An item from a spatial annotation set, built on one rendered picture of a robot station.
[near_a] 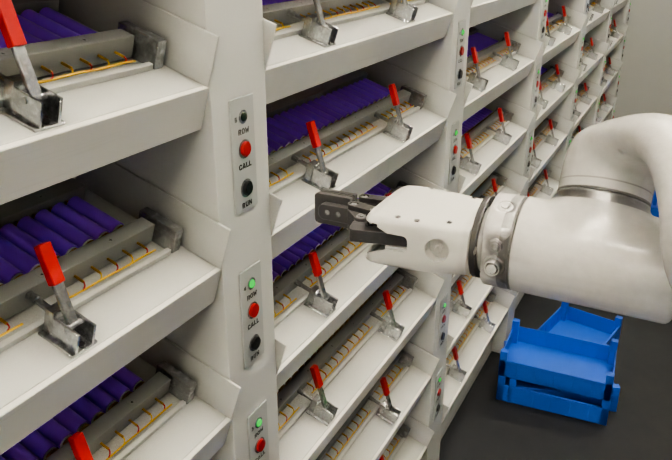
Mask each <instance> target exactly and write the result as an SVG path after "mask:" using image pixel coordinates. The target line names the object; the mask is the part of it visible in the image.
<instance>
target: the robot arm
mask: <svg viewBox="0 0 672 460"><path fill-rule="evenodd" d="M654 191H656V197H657V203H658V211H659V217H655V216H653V215H652V214H651V211H650V210H651V204H652V199H653V195H654ZM357 196H358V194H356V193H350V192H345V191H339V190H334V189H328V188H323V189H322V190H321V191H319V192H317V193H316V194H315V220H316V222H318V223H323V224H328V225H333V226H338V227H342V228H347V229H348V230H349V240H350V241H353V242H362V243H372V244H374V245H373V246H372V247H371V248H370V249H369V250H368V251H367V252H366V259H367V260H369V261H370V262H374V263H378V264H383V265H388V266H393V267H399V268H404V269H411V270H417V271H424V272H431V273H440V274H454V275H468V274H469V273H470V274H471V276H473V277H477V278H480V279H481V281H482V283H483V284H486V285H491V286H495V287H500V288H504V289H508V290H513V291H517V292H522V293H526V294H531V295H535V296H540V297H544V298H548V299H553V300H557V301H562V302H566V303H571V304H575V305H580V306H584V307H589V308H593V309H598V310H602V311H607V312H611V313H616V314H620V315H625V316H629V317H634V318H638V319H643V320H647V321H652V322H656V323H661V324H667V323H669V322H670V321H671V320H672V115H667V114H660V113H642V114H634V115H628V116H624V117H619V118H615V119H611V120H608V121H604V122H601V123H597V124H595V125H592V126H589V127H587V128H585V129H584V130H582V131H581V132H579V133H578V134H577V135H576V136H575V137H574V139H573V140H572V142H571V144H570V146H569V148H568V150H567V153H566V156H565V159H564V162H563V167H562V171H561V176H560V180H559V185H558V190H557V193H556V195H555V197H553V198H552V199H541V198H534V197H528V196H521V195H515V194H509V193H503V192H501V193H499V194H498V195H497V196H496V197H495V196H491V195H487V196H485V198H484V199H479V198H476V197H472V196H468V195H463V194H459V193H454V192H450V191H445V190H440V189H434V188H428V187H421V186H404V187H402V188H400V189H398V190H397V191H395V192H394V193H393V194H391V195H389V196H380V195H371V194H360V195H359V199H357ZM367 224H368V225H367Z"/></svg>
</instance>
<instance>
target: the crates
mask: <svg viewBox="0 0 672 460"><path fill-rule="evenodd" d="M650 211H651V214H652V215H653V216H655V217H659V211H658V203H657V197H656V191H654V195H653V199H652V204H651V210H650ZM622 320H623V317H622V316H618V315H617V316H616V317H615V321H613V320H610V319H606V318H603V317H600V316H597V315H594V314H591V313H588V312H585V311H582V310H579V309H576V308H573V307H570V306H569V303H566V302H562V304H561V307H560V308H559V309H558V310H557V311H556V312H555V313H554V314H553V315H552V316H551V317H550V318H549V319H548V320H547V321H545V322H544V323H543V324H542V325H541V326H540V327H539V328H538V329H537V330H536V329H531V328H526V327H522V326H520V319H517V318H513V321H512V329H511V331H510V334H509V336H508V339H507V341H504V346H503V348H502V349H501V352H500V361H499V370H498V375H499V376H498V384H497V394H496V399H498V400H502V401H506V402H510V403H515V404H519V405H523V406H527V407H531V408H535V409H539V410H543V411H548V412H552V413H556V414H560V415H564V416H568V417H572V418H576V419H580V420H585V421H589V422H593V423H597V424H601V425H605V426H606V424H607V419H608V413H609V411H614V412H616V410H617V404H618V399H619V393H620V386H619V384H614V375H615V374H614V371H615V363H616V354H617V347H618V341H619V340H618V339H619V338H620V332H621V326H622Z"/></svg>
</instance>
